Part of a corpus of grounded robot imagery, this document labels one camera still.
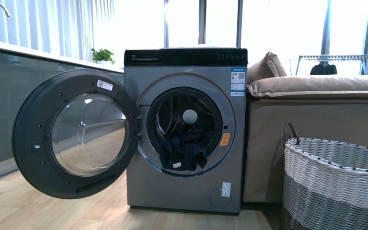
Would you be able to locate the green potted plant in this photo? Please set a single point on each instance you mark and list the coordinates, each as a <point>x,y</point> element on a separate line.
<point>102,55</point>

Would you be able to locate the dark clothes on rack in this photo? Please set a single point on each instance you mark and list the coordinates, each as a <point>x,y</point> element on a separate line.
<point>321,69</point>

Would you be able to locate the blue energy label sticker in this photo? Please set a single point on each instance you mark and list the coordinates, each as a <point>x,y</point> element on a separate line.
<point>237,82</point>

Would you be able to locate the grey kitchen counter cabinet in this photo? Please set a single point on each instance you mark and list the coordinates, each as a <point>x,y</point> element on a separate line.
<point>21,71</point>

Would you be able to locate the round washing machine door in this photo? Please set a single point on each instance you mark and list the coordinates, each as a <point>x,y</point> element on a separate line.
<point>75,134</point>

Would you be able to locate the beige sofa cushion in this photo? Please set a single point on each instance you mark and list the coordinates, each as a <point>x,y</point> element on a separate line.
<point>269,66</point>

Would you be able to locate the grey front-load washing machine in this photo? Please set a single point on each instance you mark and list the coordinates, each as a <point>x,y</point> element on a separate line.
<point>185,91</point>

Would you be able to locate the dark navy garment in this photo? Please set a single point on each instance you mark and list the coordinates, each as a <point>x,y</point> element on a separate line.
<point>184,153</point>

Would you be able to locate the beige sofa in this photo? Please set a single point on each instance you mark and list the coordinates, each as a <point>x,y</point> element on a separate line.
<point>331,107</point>

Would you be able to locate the yellow warning sticker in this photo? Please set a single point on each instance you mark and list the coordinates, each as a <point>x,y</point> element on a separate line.
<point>225,139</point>

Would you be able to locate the white woven laundry basket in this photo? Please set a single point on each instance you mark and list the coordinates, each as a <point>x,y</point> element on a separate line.
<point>325,185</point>

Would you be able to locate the metal clothes drying rack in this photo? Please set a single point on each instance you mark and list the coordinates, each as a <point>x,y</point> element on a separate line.
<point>325,59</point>

